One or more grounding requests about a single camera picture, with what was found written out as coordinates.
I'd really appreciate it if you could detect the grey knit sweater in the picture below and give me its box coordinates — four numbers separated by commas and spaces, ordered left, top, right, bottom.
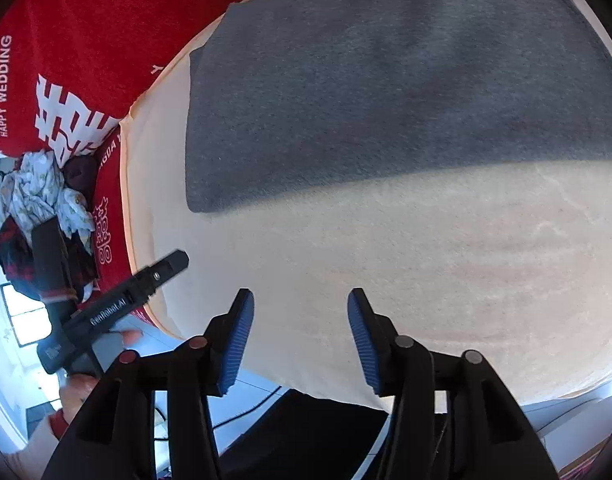
185, 0, 612, 212

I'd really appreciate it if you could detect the pile of patterned clothes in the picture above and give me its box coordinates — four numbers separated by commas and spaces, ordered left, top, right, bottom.
0, 150, 98, 304

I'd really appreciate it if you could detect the person's left hand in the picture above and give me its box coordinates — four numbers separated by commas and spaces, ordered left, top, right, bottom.
59, 330, 143, 424

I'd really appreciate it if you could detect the cream fleece blanket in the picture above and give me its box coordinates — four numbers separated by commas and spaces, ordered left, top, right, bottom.
120, 0, 612, 406

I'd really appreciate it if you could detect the red wedding bedspread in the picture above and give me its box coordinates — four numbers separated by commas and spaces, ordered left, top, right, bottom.
0, 0, 243, 290

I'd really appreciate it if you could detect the black cable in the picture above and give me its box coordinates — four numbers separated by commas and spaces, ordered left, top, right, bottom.
153, 383, 284, 443

